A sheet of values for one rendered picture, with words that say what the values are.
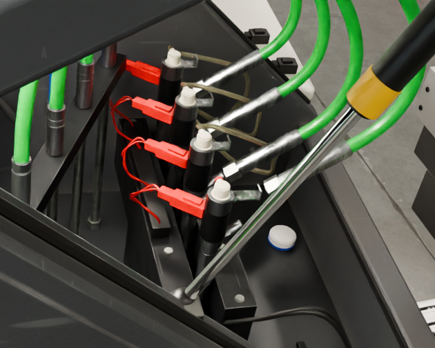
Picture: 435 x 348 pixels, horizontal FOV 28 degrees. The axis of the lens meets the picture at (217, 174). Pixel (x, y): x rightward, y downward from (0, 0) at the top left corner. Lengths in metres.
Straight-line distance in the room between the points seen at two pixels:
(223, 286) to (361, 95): 0.58
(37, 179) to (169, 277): 0.19
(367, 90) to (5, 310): 0.20
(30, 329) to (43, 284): 0.03
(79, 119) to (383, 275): 0.41
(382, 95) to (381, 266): 0.69
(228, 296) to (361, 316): 0.23
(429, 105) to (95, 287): 1.05
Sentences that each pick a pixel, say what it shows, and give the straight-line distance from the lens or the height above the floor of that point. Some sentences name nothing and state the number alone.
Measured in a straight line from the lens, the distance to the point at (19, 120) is 0.78.
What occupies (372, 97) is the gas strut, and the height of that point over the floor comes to 1.46.
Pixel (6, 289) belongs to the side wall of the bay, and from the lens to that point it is 0.41.
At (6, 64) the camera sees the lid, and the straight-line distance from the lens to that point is 0.30.
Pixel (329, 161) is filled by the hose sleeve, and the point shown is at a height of 1.15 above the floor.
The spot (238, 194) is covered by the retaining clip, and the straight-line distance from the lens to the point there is 0.89.
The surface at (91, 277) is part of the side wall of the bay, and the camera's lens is 0.43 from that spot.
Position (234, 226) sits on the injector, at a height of 1.06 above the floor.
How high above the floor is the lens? 1.68
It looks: 40 degrees down
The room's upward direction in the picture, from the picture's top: 12 degrees clockwise
